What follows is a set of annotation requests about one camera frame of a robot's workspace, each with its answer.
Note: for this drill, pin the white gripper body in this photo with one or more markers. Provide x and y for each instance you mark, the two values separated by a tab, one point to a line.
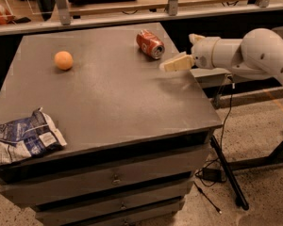
203	55

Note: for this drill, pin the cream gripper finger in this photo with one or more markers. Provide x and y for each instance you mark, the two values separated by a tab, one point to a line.
180	62
194	38

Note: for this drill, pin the red coke can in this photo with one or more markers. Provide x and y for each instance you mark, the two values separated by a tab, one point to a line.
150	44

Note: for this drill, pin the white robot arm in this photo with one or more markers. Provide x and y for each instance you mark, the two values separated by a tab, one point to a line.
258	55

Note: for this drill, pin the grey drawer cabinet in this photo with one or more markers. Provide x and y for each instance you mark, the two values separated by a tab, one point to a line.
135	134

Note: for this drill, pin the black power adapter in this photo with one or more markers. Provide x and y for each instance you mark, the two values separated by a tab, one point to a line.
213	175

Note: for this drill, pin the orange fruit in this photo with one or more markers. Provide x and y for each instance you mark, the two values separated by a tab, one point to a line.
63	60

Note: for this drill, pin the black metal stand base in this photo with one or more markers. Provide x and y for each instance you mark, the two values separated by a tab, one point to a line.
274	158

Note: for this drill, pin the blue white chip bag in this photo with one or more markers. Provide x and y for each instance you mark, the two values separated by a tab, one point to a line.
28	137

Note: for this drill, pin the metal railing frame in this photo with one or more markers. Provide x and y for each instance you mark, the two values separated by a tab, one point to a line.
67	16

